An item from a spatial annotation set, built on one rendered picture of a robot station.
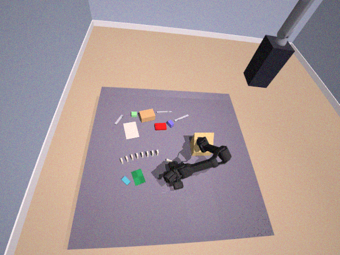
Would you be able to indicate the red rectangular block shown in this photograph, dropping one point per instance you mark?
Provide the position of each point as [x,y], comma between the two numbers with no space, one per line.
[160,126]

